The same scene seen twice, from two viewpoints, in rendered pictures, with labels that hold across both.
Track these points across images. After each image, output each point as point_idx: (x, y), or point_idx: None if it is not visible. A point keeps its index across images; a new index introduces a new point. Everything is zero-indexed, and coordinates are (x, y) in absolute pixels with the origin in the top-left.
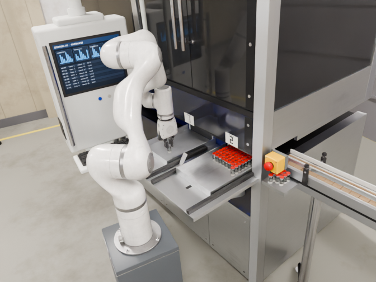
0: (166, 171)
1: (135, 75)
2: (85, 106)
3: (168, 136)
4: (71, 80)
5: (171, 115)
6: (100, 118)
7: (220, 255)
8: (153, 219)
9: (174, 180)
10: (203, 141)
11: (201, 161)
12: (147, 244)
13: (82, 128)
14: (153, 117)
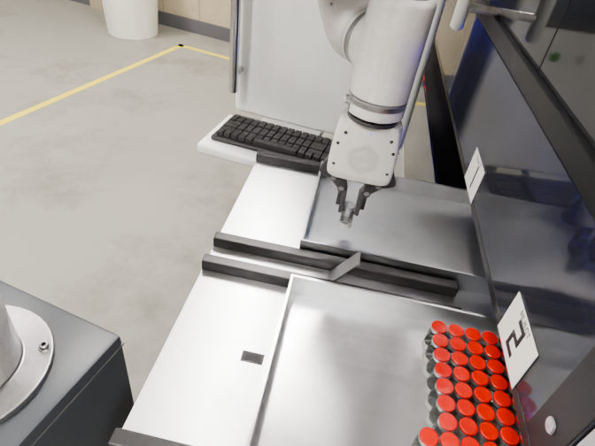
0: (276, 265)
1: None
2: (295, 19)
3: (349, 178)
4: None
5: (382, 113)
6: (315, 68)
7: None
8: (64, 358)
9: (255, 303)
10: (475, 266)
11: (390, 317)
12: None
13: (270, 67)
14: (442, 137)
